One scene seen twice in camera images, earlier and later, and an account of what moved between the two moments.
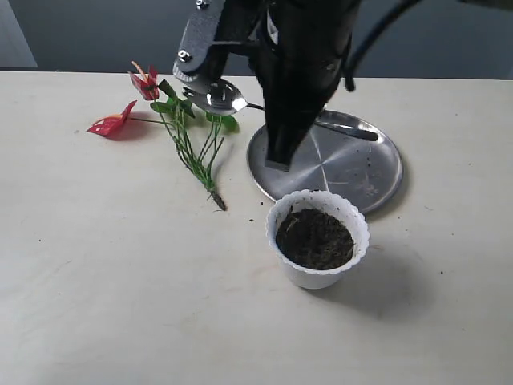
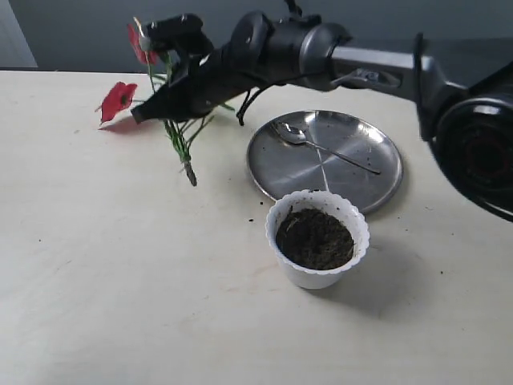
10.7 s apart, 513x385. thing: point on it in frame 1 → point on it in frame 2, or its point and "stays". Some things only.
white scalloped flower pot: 341,208 stays
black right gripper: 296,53 → 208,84
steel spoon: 220,97 → 296,134
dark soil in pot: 313,239 stays
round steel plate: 369,172 stays
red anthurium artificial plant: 197,139 → 117,95
